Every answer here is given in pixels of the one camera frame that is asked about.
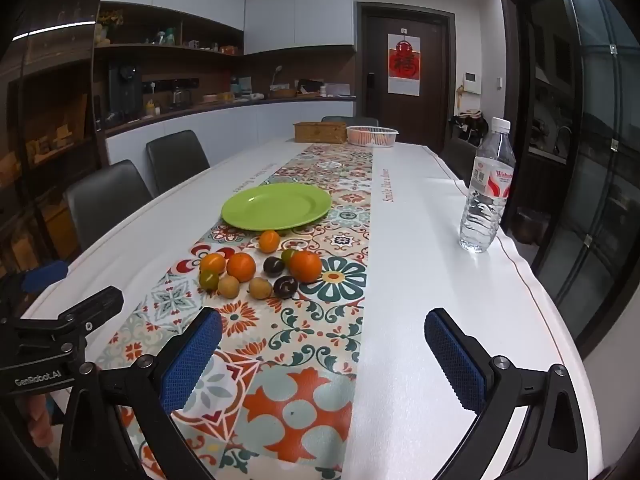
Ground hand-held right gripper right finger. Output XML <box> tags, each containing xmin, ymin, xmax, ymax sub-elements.
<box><xmin>424</xmin><ymin>308</ymin><xmax>589</xmax><ymax>480</ymax></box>

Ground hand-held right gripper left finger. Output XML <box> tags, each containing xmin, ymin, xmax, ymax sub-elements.
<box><xmin>60</xmin><ymin>306</ymin><xmax>224</xmax><ymax>480</ymax></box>

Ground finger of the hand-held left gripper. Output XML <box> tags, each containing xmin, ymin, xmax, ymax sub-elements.
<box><xmin>10</xmin><ymin>286</ymin><xmax>125</xmax><ymax>356</ymax></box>
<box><xmin>0</xmin><ymin>260</ymin><xmax>69</xmax><ymax>311</ymax></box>

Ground large orange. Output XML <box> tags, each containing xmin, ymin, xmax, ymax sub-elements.
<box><xmin>289</xmin><ymin>250</ymin><xmax>323</xmax><ymax>283</ymax></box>
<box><xmin>227</xmin><ymin>252</ymin><xmax>257</xmax><ymax>283</ymax></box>

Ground green plate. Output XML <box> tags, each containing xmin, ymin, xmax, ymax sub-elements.
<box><xmin>221</xmin><ymin>183</ymin><xmax>333</xmax><ymax>232</ymax></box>

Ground grey dining chair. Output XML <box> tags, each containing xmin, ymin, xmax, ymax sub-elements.
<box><xmin>65</xmin><ymin>160</ymin><xmax>153</xmax><ymax>253</ymax></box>
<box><xmin>442</xmin><ymin>137</ymin><xmax>478</xmax><ymax>186</ymax></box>
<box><xmin>146</xmin><ymin>130</ymin><xmax>211</xmax><ymax>196</ymax></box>

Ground white floral patterned tablecloth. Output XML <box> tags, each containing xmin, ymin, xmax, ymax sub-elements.
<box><xmin>20</xmin><ymin>139</ymin><xmax>603</xmax><ymax>480</ymax></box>

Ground glass display cabinet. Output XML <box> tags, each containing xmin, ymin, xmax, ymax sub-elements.
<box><xmin>0</xmin><ymin>10</ymin><xmax>97</xmax><ymax>271</ymax></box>

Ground clear plastic water bottle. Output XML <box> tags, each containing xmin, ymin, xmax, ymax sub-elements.
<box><xmin>459</xmin><ymin>116</ymin><xmax>517</xmax><ymax>254</ymax></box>

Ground black water dispenser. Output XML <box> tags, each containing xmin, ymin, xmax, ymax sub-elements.
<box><xmin>107</xmin><ymin>60</ymin><xmax>143</xmax><ymax>121</ymax></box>

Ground dark bag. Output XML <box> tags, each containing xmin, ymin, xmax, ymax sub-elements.
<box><xmin>449</xmin><ymin>112</ymin><xmax>489</xmax><ymax>140</ymax></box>

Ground white plastic basket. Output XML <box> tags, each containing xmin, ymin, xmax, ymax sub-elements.
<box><xmin>346</xmin><ymin>125</ymin><xmax>400</xmax><ymax>149</ymax></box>

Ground kitchen counter with white cabinets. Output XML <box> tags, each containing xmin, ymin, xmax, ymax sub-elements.
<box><xmin>104</xmin><ymin>94</ymin><xmax>357</xmax><ymax>168</ymax></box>

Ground glass sliding door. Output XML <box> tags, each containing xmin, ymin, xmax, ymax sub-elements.
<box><xmin>500</xmin><ymin>0</ymin><xmax>640</xmax><ymax>356</ymax></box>

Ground wooden box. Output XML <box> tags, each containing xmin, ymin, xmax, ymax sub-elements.
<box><xmin>293</xmin><ymin>121</ymin><xmax>348</xmax><ymax>144</ymax></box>

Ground dark brown door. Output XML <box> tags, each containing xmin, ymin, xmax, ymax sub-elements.
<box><xmin>356</xmin><ymin>2</ymin><xmax>456</xmax><ymax>153</ymax></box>

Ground red and white door poster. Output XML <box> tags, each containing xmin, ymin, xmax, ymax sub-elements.
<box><xmin>388</xmin><ymin>30</ymin><xmax>421</xmax><ymax>95</ymax></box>

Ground white wall cabinets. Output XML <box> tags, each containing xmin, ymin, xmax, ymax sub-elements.
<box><xmin>100</xmin><ymin>0</ymin><xmax>355</xmax><ymax>56</ymax></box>

